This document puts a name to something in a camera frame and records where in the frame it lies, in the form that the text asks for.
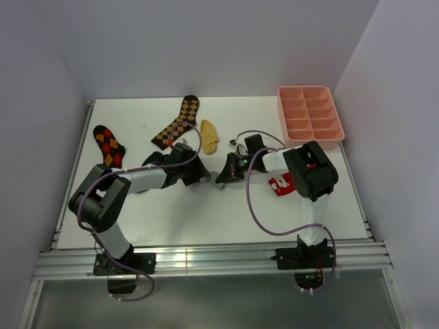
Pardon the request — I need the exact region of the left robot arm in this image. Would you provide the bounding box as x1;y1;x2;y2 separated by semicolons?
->
68;143;211;273

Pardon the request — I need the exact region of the brown tan argyle sock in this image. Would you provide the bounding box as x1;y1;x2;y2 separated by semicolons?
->
151;95;200;150

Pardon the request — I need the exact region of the red santa sock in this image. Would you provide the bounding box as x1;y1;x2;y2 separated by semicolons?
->
268;173;296;197

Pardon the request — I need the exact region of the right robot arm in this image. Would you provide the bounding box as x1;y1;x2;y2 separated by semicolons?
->
215;133;339;267

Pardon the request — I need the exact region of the grey ankle sock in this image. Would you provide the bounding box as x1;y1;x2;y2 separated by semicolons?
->
209;170;228;191

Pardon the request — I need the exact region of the yellow ankle sock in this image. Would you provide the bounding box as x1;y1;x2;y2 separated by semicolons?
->
200;119;219;154

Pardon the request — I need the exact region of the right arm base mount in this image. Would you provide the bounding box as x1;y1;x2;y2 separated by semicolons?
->
270;244;336;294

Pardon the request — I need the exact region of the red orange argyle sock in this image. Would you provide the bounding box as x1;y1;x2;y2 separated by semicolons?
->
93;125;126;169

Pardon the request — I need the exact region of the dark navy ankle sock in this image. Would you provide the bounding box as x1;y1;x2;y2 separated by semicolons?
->
141;151;167;167

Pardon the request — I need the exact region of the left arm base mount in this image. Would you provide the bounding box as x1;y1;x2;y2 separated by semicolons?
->
92;253;156;296

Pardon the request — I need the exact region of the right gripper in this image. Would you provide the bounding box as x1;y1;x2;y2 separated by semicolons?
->
217;152;256;184

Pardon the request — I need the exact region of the aluminium frame rail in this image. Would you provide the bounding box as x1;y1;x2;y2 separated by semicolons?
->
32;241;393;281

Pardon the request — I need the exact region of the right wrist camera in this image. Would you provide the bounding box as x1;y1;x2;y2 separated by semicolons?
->
228;138;246;152

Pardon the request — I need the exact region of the pink compartment tray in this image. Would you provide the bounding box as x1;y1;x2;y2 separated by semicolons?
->
277;86;345;150

